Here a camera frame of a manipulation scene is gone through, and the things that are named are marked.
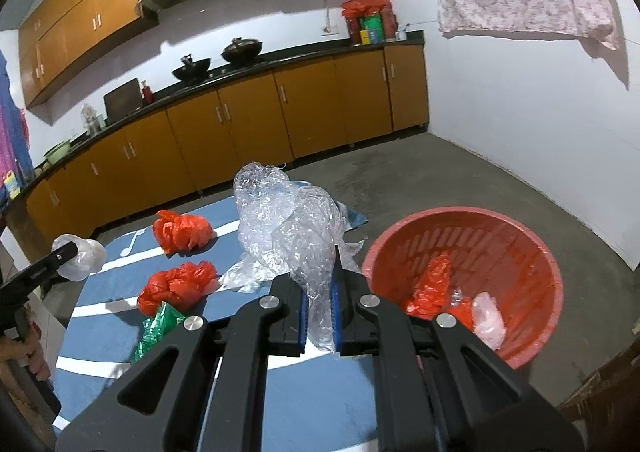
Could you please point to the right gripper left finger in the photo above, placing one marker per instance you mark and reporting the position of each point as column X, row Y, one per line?
column 202, row 388

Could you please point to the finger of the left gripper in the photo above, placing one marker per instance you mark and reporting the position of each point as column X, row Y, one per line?
column 15, row 324

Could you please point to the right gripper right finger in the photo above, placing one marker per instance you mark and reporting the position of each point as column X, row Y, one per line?
column 437, row 386

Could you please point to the clear plastic bag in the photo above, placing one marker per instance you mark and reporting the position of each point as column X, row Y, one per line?
column 89, row 259

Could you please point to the red plastic bag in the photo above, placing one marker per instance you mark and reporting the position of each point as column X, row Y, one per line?
column 181, row 287
column 176, row 233

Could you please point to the large bubble wrap sheet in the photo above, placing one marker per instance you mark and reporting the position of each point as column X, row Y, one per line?
column 296, row 229

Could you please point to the lower orange kitchen cabinets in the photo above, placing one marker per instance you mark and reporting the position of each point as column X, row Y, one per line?
column 185, row 147

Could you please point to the person's left hand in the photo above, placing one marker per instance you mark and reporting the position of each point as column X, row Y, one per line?
column 30, row 350

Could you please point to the green plastic bag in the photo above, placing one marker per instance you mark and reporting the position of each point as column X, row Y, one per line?
column 155, row 329

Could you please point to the white bag in basket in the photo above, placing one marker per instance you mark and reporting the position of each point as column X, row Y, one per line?
column 488, row 323

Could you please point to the red bag in basket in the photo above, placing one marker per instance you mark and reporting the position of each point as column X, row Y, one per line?
column 433, row 294

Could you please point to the red plastic waste basket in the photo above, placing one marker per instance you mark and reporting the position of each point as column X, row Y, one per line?
column 489, row 252

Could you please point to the purple blue hanging cloth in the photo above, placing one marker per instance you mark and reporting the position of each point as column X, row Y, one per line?
column 17, row 169

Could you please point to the green pot on counter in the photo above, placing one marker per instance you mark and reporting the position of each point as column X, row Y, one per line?
column 58, row 152

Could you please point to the clear jar on counter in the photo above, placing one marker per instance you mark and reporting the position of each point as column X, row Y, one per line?
column 93, row 121

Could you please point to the dark cutting board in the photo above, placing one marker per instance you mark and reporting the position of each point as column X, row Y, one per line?
column 123, row 101

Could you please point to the red bottle on counter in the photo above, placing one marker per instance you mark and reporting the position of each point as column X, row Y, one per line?
column 147, row 93

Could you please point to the black wok left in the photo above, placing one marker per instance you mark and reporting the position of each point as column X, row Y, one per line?
column 192, row 71

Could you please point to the upper orange cabinets left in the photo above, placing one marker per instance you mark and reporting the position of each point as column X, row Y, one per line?
column 63, row 37

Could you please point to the black wok with lid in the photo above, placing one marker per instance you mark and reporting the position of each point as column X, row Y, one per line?
column 242, row 52

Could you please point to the white cup on counter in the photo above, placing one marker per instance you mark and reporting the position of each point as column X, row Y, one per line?
column 402, row 32

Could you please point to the red bag of groceries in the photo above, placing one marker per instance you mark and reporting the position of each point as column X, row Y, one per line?
column 370, row 21

